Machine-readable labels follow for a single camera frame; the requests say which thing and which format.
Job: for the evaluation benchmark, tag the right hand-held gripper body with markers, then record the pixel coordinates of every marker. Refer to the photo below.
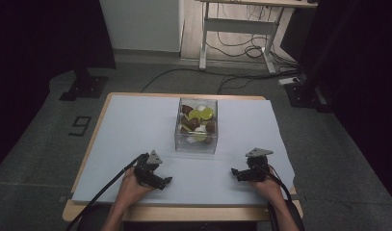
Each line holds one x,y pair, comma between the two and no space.
257,165

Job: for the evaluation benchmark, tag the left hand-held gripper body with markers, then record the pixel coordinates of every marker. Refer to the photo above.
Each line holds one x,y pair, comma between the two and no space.
145,168

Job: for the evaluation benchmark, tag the clear plastic box shell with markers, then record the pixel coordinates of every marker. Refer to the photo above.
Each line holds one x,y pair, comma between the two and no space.
196,102

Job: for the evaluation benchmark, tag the person's right hand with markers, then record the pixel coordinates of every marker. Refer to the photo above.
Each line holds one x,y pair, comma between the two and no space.
269,189

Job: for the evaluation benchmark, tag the person's left hand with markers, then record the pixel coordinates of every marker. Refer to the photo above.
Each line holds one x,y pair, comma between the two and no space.
131,191

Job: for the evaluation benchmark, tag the light blue table mat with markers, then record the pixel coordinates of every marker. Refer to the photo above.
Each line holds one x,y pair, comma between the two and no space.
135,134

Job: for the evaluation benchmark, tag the wooden table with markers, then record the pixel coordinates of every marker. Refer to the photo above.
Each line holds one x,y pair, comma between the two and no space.
184,213

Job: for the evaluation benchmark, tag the pile of mixed capsules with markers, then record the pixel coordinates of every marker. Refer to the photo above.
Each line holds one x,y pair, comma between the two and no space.
196,120

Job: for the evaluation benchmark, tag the black stand base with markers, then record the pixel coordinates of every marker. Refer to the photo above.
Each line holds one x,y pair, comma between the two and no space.
84,86
307,96

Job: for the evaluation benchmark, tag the white power strip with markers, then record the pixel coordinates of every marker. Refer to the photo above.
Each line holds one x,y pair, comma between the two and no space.
288,81

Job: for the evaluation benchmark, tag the black curtain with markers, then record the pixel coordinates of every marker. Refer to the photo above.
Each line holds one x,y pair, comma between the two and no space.
30,57
360,80

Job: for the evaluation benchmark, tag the white desk frame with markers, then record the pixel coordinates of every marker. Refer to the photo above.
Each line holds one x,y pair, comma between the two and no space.
238,25

